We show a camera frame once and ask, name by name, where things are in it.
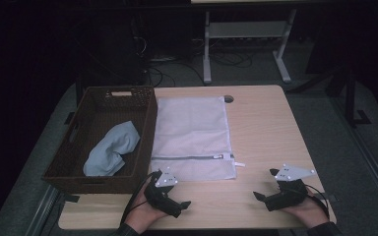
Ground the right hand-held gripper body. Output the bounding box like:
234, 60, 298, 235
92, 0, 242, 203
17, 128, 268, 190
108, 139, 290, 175
264, 163, 316, 212

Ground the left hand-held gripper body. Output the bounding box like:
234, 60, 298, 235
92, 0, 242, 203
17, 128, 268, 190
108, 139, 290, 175
143, 166, 183, 219

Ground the light blue cloth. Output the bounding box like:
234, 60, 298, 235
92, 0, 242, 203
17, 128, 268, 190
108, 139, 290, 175
83, 120, 142, 177

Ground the white mesh laundry bag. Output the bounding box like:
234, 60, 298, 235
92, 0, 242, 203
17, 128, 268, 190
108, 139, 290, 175
150, 95, 246, 182

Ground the brown wicker basket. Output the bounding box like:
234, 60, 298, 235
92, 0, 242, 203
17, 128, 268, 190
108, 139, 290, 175
41, 86, 158, 195

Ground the person's right hand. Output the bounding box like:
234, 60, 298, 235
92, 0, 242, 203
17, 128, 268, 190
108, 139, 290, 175
282, 193, 330, 229

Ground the person's left hand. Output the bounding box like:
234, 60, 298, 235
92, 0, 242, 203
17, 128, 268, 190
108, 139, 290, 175
124, 188, 168, 235

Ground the black tape strip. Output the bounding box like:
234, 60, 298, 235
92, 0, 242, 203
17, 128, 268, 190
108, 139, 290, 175
58, 193, 81, 204
321, 193, 339, 203

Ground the black metal stand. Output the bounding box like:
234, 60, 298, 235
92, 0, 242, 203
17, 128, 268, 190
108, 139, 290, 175
324, 65, 372, 127

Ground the left hand-held gripper cable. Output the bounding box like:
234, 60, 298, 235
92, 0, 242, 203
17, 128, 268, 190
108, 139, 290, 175
119, 171, 156, 227

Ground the hand-held gripper cable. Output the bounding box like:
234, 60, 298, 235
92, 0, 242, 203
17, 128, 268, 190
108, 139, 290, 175
304, 184, 331, 217
119, 171, 156, 227

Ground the right hand-held gripper cable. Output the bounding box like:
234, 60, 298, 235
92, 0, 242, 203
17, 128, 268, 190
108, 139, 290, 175
304, 184, 331, 217

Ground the aluminium rail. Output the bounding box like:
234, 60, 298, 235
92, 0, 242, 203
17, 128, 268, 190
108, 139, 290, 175
328, 94, 378, 220
24, 185, 60, 236

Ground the black floor cable tangle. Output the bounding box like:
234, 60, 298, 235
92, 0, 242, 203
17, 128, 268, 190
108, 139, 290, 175
210, 50, 254, 69
146, 60, 206, 88

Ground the white metal desk frame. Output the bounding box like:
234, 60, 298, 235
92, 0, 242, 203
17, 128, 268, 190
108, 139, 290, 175
202, 9, 298, 85

